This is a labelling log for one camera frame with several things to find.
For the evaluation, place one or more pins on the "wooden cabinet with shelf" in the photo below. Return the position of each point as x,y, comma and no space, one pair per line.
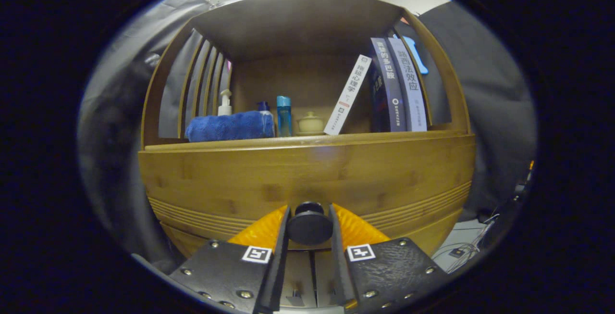
298,25

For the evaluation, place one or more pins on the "white pump bottle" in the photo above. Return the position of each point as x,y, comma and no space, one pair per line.
225,107

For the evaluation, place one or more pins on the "beige lidded ceramic cup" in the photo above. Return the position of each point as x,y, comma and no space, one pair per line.
311,124

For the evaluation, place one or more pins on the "white book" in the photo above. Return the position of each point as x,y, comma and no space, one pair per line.
348,95

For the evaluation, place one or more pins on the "lavender book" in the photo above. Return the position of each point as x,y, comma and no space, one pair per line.
411,83

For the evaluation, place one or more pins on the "clear blue bottle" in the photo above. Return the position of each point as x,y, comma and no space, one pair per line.
284,117

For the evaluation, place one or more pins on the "wooden drawer with black knob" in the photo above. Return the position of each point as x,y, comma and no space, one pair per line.
240,179

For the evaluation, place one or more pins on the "dark blue book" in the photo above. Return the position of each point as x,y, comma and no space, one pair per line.
388,83

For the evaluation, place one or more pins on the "black backdrop cloth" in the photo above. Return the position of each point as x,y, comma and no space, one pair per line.
490,112

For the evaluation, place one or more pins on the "blue rolled towel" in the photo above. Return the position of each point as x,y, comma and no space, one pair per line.
226,126

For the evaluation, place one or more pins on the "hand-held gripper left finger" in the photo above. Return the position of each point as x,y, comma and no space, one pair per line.
281,266

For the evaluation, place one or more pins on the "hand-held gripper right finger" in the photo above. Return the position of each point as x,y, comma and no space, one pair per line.
338,266

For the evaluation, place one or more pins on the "small white bottle blue cap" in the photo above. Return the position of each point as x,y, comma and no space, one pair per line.
264,108

